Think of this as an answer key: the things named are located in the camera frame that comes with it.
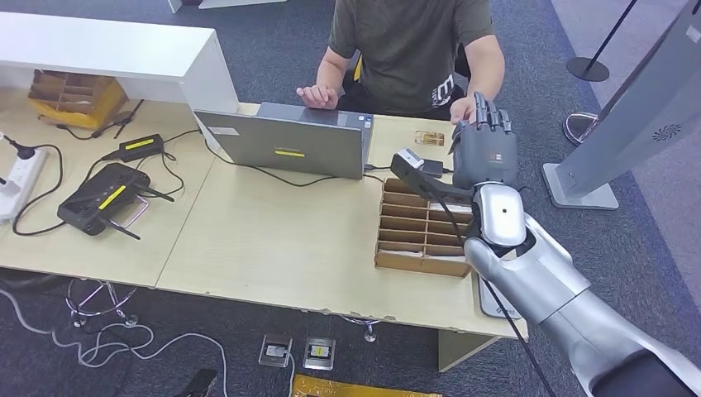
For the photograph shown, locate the black router with antennas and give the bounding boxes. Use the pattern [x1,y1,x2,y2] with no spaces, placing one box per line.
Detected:
[56,162,176,241]

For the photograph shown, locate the grey laptop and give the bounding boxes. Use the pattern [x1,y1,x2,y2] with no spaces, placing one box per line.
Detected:
[193,102,376,181]

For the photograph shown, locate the chrome table foot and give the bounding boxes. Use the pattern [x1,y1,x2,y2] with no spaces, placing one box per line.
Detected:
[339,314,384,345]

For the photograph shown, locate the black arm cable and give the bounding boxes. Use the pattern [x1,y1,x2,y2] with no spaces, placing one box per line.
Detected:
[437,191,557,397]

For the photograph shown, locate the black adapter yellow label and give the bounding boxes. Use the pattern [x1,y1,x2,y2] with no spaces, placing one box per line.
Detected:
[101,134,165,163]

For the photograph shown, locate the steel floor socket yellow label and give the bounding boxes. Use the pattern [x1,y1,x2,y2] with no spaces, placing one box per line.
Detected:
[302,337,336,372]

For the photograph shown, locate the person's right hand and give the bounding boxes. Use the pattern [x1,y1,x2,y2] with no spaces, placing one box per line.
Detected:
[295,84,340,111]

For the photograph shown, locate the white counter shelf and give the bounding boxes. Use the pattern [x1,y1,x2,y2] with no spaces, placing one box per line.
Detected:
[0,11,241,114]

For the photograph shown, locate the person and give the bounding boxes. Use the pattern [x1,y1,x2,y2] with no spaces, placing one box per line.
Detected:
[295,0,506,126]

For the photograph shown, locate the small wooden organiser box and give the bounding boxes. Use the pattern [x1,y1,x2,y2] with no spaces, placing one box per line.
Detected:
[28,69,116,114]

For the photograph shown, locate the grey card reader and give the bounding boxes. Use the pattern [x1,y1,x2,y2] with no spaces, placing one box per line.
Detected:
[477,274,522,321]

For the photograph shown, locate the white board furniture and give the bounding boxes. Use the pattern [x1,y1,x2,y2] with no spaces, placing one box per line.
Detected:
[166,0,289,14]

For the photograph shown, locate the wooden card organiser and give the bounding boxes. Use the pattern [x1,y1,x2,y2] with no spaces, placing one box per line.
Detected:
[374,178,474,279]

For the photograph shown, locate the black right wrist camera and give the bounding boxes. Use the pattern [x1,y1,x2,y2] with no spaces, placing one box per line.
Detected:
[389,147,474,205]

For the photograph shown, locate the black floor object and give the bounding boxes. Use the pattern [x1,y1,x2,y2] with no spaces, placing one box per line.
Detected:
[180,368,219,397]

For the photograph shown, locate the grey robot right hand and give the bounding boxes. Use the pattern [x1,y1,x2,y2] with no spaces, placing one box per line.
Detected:
[447,92,518,190]

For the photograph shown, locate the grey kiosk stand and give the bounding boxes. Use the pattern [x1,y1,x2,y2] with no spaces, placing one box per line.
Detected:
[541,0,701,212]

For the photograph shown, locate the thin white floor cable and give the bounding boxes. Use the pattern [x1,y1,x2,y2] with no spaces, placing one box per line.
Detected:
[284,353,297,397]

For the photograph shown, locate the beige table leg panel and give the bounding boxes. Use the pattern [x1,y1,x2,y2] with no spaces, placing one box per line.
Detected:
[436,330,500,374]

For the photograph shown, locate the chrome ring stand base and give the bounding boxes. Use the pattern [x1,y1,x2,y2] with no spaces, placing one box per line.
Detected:
[64,278,139,328]

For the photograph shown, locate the yellow box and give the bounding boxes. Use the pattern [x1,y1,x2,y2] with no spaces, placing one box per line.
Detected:
[30,80,130,131]

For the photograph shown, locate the tan ID card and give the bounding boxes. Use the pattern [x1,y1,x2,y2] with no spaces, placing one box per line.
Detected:
[414,130,446,148]

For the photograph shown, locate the black stanchion post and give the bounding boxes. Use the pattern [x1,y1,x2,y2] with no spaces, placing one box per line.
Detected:
[565,0,641,84]

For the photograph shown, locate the person's left hand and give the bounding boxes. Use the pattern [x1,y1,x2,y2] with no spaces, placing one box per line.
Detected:
[450,95,479,126]

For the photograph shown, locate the thin black adapter cable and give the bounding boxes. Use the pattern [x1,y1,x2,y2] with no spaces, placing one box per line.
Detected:
[364,162,455,175]

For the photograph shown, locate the long white looped cable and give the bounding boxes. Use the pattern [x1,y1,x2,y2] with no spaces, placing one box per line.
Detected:
[0,287,230,397]

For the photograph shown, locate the white power strip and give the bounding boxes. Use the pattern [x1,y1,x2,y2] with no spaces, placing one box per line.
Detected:
[0,147,50,223]

